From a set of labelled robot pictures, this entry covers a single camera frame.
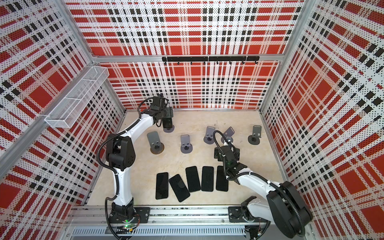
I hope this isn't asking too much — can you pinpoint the black phone with pink edge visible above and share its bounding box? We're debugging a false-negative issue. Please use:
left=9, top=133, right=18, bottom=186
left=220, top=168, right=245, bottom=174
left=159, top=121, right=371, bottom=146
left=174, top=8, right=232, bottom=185
left=201, top=166, right=214, bottom=192

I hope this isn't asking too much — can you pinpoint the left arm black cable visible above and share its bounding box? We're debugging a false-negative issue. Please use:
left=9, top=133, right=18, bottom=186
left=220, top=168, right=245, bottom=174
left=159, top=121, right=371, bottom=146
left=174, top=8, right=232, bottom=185
left=95, top=95, right=164, bottom=202

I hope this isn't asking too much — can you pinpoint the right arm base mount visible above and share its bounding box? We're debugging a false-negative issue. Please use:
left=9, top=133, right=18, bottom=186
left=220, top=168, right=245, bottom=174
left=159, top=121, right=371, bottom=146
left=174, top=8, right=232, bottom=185
left=228, top=196, right=271, bottom=240

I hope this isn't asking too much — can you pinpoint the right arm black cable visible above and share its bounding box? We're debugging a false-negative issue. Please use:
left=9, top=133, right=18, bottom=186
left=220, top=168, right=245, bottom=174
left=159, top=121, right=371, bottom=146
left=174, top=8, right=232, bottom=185
left=212, top=130, right=307, bottom=238

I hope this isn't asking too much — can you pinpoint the grey stand at back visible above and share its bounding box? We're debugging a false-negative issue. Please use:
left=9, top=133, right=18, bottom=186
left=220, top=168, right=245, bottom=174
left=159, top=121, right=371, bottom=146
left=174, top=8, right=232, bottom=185
left=163, top=126, right=175, bottom=133

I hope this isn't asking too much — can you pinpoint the black hook rail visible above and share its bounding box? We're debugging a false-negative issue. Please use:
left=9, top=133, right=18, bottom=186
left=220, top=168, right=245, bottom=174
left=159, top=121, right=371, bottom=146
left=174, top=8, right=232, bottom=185
left=162, top=56, right=260, bottom=64

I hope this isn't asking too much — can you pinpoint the wooden-base phone stand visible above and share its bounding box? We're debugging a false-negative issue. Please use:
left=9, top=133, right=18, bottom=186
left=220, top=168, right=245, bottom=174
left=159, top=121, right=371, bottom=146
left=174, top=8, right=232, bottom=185
left=147, top=131, right=165, bottom=155

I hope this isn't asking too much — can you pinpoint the dark grey far-right phone stand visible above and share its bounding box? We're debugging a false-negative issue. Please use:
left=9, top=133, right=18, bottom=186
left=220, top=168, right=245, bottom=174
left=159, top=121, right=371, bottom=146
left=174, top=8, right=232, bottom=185
left=248, top=125, right=262, bottom=145

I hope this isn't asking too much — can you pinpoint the grey stand of blue phone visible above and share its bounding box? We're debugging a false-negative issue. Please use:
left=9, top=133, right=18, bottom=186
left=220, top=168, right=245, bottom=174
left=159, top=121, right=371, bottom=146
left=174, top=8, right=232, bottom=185
left=221, top=127, right=235, bottom=143

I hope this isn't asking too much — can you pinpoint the blue-edged phone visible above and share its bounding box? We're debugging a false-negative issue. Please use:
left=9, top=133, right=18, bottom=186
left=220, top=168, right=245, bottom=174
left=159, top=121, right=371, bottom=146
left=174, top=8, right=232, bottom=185
left=186, top=166, right=201, bottom=193

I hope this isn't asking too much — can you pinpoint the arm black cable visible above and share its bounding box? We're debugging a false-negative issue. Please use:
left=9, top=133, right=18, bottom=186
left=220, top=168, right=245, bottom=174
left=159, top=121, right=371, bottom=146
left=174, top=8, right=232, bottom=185
left=95, top=95, right=164, bottom=202
left=212, top=130, right=307, bottom=238

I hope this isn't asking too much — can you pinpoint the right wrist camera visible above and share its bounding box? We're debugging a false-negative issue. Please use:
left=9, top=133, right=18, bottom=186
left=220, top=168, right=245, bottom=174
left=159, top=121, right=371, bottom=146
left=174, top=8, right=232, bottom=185
left=222, top=137, right=234, bottom=150

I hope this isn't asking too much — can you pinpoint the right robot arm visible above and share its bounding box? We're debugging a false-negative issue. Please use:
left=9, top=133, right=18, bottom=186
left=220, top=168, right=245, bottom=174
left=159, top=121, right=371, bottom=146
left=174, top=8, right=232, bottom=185
left=214, top=146, right=313, bottom=239

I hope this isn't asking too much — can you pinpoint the grey centre phone stand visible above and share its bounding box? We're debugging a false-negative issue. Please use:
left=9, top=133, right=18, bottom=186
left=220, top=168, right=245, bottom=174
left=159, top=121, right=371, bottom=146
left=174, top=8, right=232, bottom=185
left=181, top=135, right=193, bottom=154

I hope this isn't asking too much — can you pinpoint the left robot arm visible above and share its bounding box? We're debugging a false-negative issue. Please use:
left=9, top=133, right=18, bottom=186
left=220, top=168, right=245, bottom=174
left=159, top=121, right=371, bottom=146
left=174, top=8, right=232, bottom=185
left=97, top=94, right=174, bottom=209

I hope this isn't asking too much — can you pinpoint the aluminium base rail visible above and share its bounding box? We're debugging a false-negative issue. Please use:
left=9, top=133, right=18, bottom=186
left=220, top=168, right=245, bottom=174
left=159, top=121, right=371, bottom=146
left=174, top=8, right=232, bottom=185
left=59, top=205, right=287, bottom=240

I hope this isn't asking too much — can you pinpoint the black phone with white sticker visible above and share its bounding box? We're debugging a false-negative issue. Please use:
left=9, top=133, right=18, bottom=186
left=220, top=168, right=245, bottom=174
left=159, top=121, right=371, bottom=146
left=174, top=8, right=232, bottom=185
left=169, top=174, right=190, bottom=203

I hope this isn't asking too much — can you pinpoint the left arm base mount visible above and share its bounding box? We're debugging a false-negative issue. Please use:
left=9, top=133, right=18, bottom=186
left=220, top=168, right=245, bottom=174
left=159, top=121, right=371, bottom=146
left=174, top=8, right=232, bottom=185
left=105, top=198, right=151, bottom=240

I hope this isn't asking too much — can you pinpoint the white wire mesh basket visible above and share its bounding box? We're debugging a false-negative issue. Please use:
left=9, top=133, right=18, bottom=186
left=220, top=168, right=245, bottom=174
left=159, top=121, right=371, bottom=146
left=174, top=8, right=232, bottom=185
left=45, top=66, right=109, bottom=129

